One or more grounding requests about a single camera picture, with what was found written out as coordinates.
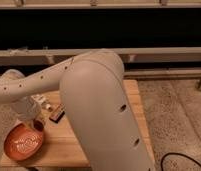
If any white tube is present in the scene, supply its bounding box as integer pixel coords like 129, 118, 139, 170
33, 94, 53, 111

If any grey wall rail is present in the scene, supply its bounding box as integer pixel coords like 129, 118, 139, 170
0, 47, 201, 66

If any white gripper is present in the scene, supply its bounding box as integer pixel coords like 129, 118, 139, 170
12, 96, 42, 125

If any brown chocolate bar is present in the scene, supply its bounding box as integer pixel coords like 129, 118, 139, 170
49, 105, 65, 123

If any black cable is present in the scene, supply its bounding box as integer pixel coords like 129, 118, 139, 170
160, 152, 201, 171

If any red pepper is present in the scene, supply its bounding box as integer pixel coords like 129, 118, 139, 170
33, 120, 44, 131

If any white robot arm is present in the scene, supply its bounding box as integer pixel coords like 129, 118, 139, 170
0, 49, 156, 171

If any orange ceramic bowl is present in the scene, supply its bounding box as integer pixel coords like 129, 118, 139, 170
4, 123, 44, 161

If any wooden table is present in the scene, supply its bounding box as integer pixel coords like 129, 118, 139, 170
0, 80, 155, 168

